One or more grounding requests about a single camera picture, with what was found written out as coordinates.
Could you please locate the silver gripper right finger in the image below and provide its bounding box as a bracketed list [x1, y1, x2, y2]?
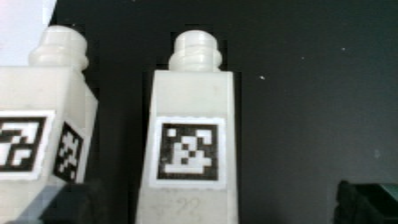
[336, 181, 398, 224]

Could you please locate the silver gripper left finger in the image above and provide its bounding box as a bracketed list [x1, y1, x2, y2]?
[39, 182, 109, 224]

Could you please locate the white leg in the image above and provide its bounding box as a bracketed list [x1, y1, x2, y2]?
[0, 26, 98, 224]
[135, 30, 238, 224]

